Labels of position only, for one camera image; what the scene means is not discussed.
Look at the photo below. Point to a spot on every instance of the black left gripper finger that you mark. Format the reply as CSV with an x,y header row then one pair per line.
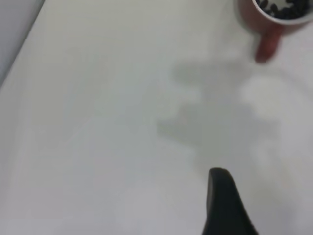
x,y
222,208

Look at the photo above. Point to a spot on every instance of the red ceramic mug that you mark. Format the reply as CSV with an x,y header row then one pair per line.
x,y
266,46

